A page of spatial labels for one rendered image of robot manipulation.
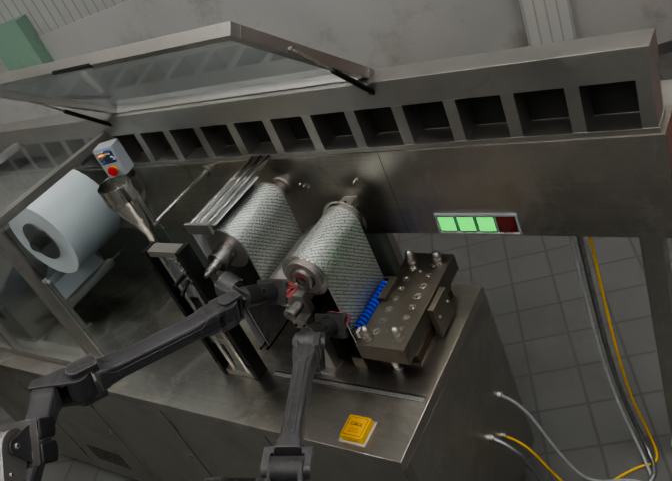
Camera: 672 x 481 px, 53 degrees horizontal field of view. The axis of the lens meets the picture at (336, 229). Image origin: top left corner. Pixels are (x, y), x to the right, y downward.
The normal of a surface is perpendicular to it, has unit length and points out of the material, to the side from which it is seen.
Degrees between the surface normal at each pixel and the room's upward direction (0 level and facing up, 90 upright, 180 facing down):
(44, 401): 25
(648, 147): 90
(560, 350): 0
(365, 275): 90
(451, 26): 90
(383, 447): 0
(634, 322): 0
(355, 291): 90
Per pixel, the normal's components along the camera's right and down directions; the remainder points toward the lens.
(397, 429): -0.36, -0.77
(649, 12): -0.08, 0.59
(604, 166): -0.45, 0.63
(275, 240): 0.83, 0.04
